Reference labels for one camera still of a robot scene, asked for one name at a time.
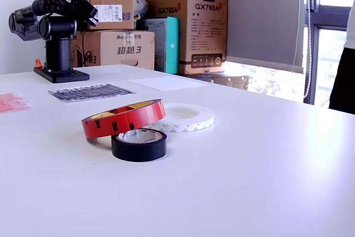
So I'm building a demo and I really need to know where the red double-sided tape roll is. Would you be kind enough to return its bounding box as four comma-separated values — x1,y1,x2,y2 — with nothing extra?
81,98,166,140

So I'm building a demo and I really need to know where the white double-sided tape roll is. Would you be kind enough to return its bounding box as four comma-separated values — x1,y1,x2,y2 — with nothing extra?
144,103,216,133

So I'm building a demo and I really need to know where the black electrical tape roll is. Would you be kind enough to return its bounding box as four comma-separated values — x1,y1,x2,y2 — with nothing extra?
111,128,168,163

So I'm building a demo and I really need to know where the white plastic bag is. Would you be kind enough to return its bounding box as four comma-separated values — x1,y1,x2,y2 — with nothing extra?
134,0,149,21

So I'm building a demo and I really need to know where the wide brown cardboard carton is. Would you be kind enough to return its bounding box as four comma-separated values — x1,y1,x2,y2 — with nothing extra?
70,30,155,70

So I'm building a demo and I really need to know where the black scribbled paper sheet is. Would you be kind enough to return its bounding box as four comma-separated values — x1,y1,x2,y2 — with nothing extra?
47,83,138,104

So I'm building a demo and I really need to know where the teal and black carton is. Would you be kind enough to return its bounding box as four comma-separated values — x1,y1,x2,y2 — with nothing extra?
138,16,180,74

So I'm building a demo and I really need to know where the blank white paper sheet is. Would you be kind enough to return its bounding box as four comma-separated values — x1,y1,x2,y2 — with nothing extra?
127,75,210,92

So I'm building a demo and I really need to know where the red scribbled paper sheet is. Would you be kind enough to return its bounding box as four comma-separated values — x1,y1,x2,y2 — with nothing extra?
0,92,36,114

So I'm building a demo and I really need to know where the tall GX760A cardboard carton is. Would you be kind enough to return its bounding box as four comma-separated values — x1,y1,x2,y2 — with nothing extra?
135,0,229,75

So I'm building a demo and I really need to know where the grey roller blind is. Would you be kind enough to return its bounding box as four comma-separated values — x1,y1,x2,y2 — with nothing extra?
216,0,306,74

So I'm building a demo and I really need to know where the person in black shorts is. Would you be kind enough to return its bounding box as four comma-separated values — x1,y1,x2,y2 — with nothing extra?
328,0,355,115

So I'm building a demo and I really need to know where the black power cable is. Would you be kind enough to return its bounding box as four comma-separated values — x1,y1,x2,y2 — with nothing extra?
81,33,93,67

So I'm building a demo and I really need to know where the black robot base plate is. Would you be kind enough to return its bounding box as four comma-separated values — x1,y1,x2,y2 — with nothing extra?
33,66,91,84

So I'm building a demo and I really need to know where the thin white blind cord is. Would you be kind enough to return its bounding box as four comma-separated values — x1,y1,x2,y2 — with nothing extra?
292,0,303,68

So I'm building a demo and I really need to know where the white bead blind chain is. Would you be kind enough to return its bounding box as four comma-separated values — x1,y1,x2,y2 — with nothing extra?
303,0,313,99

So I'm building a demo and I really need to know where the dark window frame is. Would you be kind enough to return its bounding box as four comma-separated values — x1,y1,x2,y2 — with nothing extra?
303,0,355,107

